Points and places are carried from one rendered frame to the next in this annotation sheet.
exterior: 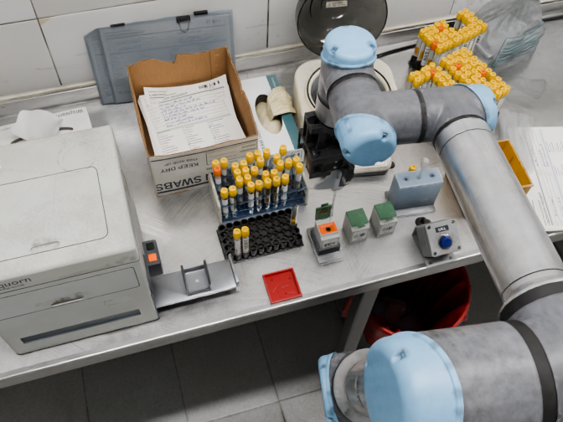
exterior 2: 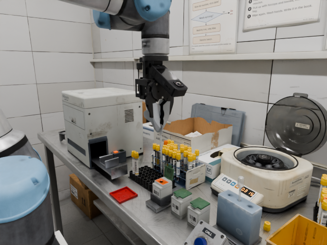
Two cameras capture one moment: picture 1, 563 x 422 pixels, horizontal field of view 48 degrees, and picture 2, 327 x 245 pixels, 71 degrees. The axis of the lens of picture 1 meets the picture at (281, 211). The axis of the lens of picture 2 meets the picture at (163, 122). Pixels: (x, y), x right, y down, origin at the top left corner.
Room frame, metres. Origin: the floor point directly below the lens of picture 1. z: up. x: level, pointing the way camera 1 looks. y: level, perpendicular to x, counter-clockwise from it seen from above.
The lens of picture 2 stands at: (0.47, -0.70, 1.30)
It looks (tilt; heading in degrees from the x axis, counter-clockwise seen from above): 14 degrees down; 70
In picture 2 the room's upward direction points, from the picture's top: straight up
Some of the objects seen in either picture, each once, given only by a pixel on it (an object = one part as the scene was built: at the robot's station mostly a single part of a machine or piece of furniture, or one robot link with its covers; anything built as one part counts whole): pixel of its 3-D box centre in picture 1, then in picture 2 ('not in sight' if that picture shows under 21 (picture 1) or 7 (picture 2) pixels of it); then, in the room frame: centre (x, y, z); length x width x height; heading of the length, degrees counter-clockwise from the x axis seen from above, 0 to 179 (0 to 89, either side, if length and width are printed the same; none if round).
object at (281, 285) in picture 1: (281, 285); (123, 194); (0.58, -0.01, 0.88); 0.07 x 0.07 x 0.01; 20
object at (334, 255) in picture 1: (324, 241); (162, 198); (0.68, -0.10, 0.89); 0.09 x 0.05 x 0.04; 20
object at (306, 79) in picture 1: (347, 113); (259, 174); (1.02, -0.14, 0.94); 0.30 x 0.24 x 0.12; 11
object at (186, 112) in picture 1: (193, 120); (192, 140); (0.95, 0.22, 0.95); 0.29 x 0.25 x 0.15; 20
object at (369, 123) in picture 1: (373, 120); (121, 11); (0.58, -0.12, 1.42); 0.11 x 0.11 x 0.08; 12
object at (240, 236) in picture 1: (260, 224); (151, 167); (0.69, 0.04, 0.93); 0.17 x 0.09 x 0.11; 111
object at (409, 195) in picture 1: (414, 190); (237, 218); (0.81, -0.29, 0.92); 0.10 x 0.07 x 0.10; 105
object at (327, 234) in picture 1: (326, 234); (162, 190); (0.68, -0.10, 0.92); 0.05 x 0.04 x 0.06; 20
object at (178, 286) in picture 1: (185, 282); (106, 161); (0.55, 0.18, 0.92); 0.21 x 0.07 x 0.05; 110
